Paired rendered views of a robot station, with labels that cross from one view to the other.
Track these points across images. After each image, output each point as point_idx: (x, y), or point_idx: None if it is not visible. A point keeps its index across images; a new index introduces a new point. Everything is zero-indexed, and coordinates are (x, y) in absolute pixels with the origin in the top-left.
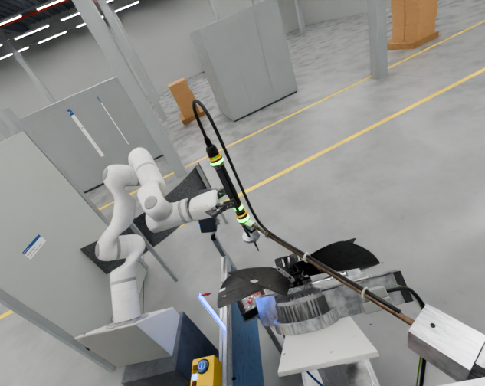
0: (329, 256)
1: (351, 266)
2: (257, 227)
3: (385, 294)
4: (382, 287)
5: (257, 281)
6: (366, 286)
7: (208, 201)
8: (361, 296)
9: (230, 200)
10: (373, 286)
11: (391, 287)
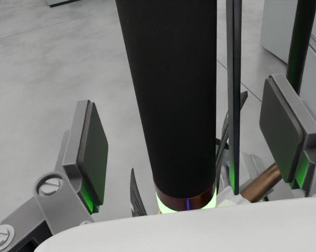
0: (217, 168)
1: (221, 160)
2: (271, 175)
3: (248, 155)
4: (240, 152)
5: None
6: (226, 176)
7: None
8: (252, 180)
9: (293, 88)
10: (226, 170)
11: (227, 154)
